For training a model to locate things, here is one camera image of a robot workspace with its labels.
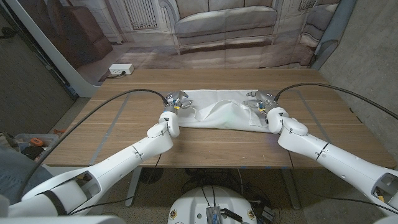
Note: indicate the white slanted post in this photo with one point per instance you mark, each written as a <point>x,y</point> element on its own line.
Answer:
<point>56,53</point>

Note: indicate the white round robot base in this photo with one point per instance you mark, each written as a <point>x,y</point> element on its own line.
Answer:
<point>192,205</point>

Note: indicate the printed sofa room backdrop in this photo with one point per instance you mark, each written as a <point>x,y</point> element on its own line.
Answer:
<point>217,31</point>

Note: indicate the white cloth napkin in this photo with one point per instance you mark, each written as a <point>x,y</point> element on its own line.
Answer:
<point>224,115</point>

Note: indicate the black wall mounted object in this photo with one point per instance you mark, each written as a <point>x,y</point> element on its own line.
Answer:
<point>6,32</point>

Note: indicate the white power strip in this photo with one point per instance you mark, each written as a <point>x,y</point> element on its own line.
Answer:
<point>121,68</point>

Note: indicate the black round floor object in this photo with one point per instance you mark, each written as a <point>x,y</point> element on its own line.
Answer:
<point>151,175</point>

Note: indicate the grey finned electronics module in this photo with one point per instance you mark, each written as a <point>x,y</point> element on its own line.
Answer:
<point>213,215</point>

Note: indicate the small orange red object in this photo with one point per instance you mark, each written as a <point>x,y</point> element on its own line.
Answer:
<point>59,131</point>

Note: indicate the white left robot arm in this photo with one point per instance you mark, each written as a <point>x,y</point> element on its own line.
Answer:
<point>109,165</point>

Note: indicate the orange black hand tool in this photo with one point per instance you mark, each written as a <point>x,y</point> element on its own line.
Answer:
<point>36,142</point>

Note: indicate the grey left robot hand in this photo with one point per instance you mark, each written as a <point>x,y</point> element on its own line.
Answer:
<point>174,98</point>

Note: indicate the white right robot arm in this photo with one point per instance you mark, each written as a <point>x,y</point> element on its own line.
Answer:
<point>335,158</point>

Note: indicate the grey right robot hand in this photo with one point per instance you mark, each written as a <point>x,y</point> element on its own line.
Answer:
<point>264,97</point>

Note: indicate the clear plastic storage bin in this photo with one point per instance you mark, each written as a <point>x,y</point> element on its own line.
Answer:
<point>48,138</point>

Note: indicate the blue-grey rolled backdrop edge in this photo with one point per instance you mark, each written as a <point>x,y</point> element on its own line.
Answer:
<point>334,28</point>

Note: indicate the person in blue jeans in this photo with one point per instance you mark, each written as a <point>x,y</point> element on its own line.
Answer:
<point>15,168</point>

